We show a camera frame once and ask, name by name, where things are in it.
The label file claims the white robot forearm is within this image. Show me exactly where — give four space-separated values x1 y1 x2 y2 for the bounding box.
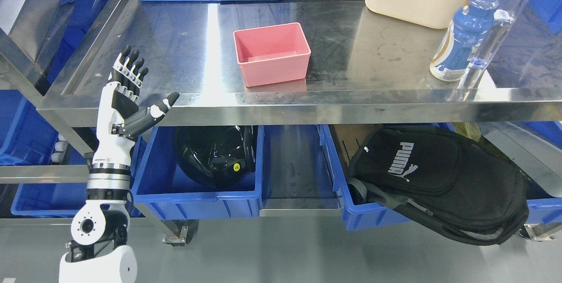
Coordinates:
58 163 138 283

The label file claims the pink plastic storage box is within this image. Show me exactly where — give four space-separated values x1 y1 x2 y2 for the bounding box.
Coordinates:
233 22 311 87

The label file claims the stainless steel table cart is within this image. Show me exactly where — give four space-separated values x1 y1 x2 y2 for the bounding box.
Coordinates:
38 0 561 152

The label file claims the blue crate with helmet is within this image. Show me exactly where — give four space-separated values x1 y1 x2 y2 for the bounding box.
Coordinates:
132 125 265 221

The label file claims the black Puma backpack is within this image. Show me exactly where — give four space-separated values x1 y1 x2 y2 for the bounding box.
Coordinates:
346 125 530 246

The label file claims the black helmet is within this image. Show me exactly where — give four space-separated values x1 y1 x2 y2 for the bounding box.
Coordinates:
174 125 259 189

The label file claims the blue sports drink bottle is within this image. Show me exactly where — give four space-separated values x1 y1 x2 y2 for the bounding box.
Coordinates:
429 0 499 82

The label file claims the blue crate lower left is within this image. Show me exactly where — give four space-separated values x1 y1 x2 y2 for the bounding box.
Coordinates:
11 136 145 218

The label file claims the blue crate with backpack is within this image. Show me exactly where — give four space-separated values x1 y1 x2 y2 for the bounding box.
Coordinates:
317 122 562 231

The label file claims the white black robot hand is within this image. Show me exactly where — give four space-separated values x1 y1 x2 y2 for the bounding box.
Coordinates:
90 45 180 174

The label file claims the steel shelf rack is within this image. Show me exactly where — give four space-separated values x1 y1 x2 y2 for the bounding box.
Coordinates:
1 0 114 219

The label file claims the clear water bottle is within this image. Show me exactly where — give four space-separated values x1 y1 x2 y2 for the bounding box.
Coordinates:
457 0 530 89

